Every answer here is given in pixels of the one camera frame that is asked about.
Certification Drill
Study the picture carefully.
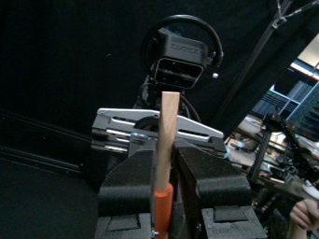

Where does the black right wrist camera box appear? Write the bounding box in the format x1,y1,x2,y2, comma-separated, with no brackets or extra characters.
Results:
149,28,209,91

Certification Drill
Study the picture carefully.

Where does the black cable chain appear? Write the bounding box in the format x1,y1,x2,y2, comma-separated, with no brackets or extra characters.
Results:
248,115,276,183

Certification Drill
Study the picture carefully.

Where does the wooden screwdriver with orange handle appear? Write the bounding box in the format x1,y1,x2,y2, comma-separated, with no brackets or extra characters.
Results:
150,91,181,239

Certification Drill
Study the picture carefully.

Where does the person's hand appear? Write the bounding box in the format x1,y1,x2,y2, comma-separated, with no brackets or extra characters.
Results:
289,198,319,232

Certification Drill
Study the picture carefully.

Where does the black diagonal frame strut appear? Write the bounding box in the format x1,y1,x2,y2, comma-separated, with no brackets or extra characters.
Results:
211,0,319,129

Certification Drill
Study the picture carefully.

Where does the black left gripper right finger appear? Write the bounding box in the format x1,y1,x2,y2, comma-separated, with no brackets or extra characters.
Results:
172,138,269,239

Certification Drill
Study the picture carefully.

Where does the black camera head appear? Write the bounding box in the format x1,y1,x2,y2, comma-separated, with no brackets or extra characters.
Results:
140,14,225,78

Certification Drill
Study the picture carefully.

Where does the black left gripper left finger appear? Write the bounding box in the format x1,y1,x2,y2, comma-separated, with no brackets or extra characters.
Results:
93,138,158,239

